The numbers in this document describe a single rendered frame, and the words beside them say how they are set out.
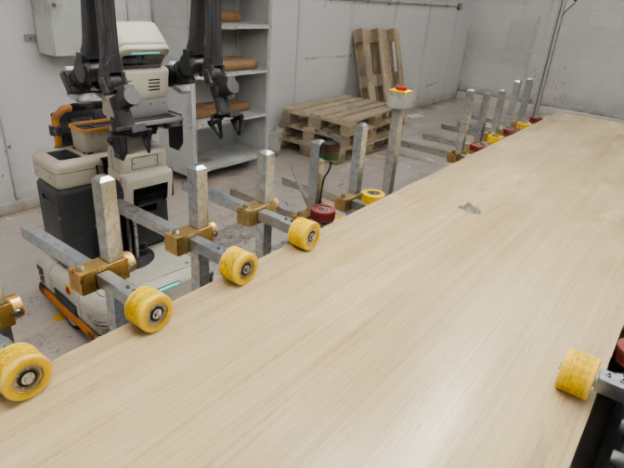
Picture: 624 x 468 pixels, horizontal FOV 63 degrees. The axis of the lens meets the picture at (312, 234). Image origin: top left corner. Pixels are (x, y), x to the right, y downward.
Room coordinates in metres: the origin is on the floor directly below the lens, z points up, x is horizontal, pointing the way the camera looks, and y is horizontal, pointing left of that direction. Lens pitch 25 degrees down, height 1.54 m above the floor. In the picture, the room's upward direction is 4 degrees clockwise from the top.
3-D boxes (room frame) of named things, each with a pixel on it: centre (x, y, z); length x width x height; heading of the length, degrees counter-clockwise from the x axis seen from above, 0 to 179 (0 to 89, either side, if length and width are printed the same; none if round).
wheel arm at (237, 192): (1.64, 0.13, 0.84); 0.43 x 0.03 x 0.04; 54
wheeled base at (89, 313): (2.20, 0.92, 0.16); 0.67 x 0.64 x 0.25; 50
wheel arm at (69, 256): (0.99, 0.51, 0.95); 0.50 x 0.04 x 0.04; 54
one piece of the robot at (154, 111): (2.01, 0.70, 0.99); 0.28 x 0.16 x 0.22; 140
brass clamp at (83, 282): (0.97, 0.45, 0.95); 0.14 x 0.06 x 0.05; 144
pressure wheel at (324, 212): (1.52, -0.03, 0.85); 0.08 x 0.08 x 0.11
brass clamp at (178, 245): (1.17, 0.31, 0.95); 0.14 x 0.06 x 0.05; 144
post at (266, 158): (1.39, 0.15, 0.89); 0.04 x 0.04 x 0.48; 54
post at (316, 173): (1.59, 0.00, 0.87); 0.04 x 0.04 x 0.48; 54
